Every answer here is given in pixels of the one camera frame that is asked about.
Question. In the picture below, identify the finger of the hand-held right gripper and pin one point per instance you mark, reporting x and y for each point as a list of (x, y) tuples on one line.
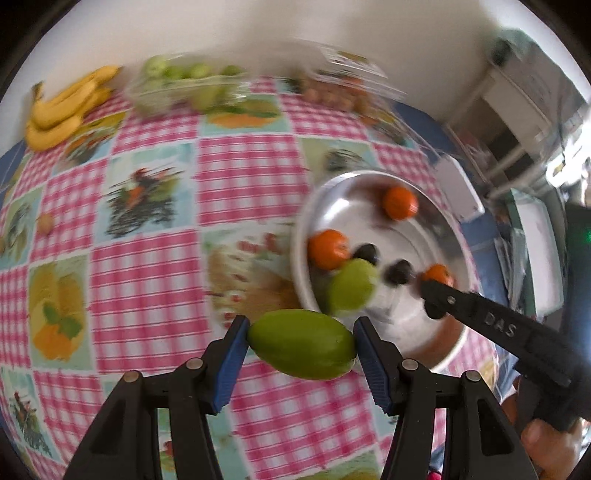
[(450, 300)]

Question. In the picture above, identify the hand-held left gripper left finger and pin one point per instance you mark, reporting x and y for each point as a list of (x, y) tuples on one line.
[(233, 355)]

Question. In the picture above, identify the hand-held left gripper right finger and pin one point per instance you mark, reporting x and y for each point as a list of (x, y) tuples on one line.
[(374, 364)]

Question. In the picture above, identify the orange tangerine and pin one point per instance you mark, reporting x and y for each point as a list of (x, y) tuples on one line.
[(437, 274), (400, 202), (328, 249)]

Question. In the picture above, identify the dark purple plum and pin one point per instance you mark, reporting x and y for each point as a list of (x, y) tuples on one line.
[(399, 272), (367, 253)]

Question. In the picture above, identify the green guava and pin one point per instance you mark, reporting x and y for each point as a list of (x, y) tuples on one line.
[(353, 286), (300, 344)]

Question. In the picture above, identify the round metal bowl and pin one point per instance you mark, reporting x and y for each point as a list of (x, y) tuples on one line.
[(406, 240)]

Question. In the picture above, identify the person's right hand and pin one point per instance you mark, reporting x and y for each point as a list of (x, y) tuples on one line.
[(551, 445)]

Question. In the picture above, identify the white green-edged board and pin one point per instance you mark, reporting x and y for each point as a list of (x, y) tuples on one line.
[(535, 240)]

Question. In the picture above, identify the white plastic device box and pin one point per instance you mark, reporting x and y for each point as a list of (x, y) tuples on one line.
[(459, 189)]

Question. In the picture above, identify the pink chequered tablecloth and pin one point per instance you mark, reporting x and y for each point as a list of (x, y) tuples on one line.
[(152, 277)]

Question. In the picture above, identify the small brown longan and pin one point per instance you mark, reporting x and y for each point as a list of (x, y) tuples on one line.
[(45, 223)]

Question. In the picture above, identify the pile of brown longans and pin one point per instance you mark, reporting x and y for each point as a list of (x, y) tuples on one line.
[(332, 94)]

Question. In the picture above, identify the clear plastic clamshell container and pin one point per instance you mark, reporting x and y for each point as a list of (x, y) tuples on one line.
[(355, 69)]

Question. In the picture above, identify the clear bag of green guavas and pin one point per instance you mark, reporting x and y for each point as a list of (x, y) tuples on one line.
[(184, 83)]

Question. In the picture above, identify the yellow banana bunch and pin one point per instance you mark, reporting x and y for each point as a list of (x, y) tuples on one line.
[(60, 120)]

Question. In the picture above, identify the white shelf frame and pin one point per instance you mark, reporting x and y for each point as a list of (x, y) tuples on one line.
[(508, 97)]

